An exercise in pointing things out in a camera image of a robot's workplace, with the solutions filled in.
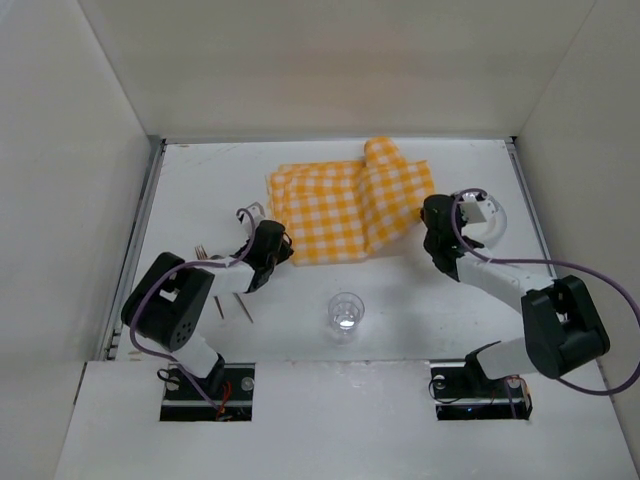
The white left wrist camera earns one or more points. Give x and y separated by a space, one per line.
251 216

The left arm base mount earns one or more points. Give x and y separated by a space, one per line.
227 399

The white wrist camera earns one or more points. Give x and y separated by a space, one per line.
251 216
475 211

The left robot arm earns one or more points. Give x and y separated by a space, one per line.
167 303

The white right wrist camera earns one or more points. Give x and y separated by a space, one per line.
475 211

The aluminium table rail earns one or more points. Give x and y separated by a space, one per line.
133 250
515 160

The copper metal fork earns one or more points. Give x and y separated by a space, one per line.
201 254

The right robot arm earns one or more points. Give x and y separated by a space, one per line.
562 329

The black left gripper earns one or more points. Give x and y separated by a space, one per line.
279 249

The yellow white checkered cloth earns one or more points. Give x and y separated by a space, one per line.
346 211

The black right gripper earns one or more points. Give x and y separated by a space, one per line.
428 217

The right aluminium table rail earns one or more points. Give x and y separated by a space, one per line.
515 160

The clear drinking glass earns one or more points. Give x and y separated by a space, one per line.
345 312

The left aluminium table rail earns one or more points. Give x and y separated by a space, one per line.
133 250

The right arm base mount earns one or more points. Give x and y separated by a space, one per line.
460 395

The white bowl plate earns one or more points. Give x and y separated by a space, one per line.
489 234

